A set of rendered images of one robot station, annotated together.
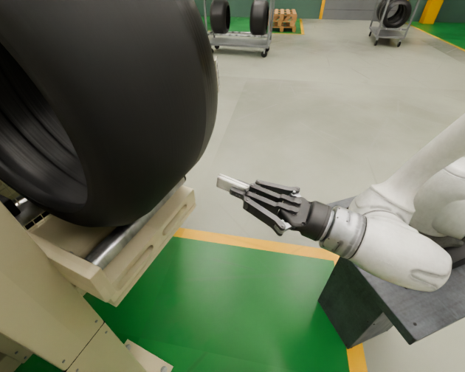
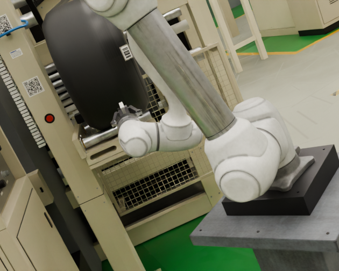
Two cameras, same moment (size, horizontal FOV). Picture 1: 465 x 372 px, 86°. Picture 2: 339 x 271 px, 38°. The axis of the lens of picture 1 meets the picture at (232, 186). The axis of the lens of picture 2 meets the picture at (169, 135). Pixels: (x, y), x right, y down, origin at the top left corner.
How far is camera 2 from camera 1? 185 cm
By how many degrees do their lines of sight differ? 59
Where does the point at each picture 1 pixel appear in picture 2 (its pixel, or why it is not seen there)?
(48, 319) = (71, 165)
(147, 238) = (113, 141)
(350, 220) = (123, 119)
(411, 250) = (122, 130)
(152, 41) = (77, 49)
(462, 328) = not seen: outside the picture
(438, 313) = (221, 230)
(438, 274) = (123, 141)
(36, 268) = (68, 137)
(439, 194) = not seen: hidden behind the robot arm
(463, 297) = (253, 230)
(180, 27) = (93, 41)
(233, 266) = not seen: hidden behind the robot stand
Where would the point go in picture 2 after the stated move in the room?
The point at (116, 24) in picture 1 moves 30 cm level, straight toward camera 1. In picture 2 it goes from (65, 48) to (9, 76)
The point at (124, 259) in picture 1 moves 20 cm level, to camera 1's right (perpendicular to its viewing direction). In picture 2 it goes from (98, 147) to (118, 150)
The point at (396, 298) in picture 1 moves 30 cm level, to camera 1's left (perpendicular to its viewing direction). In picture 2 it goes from (213, 218) to (167, 202)
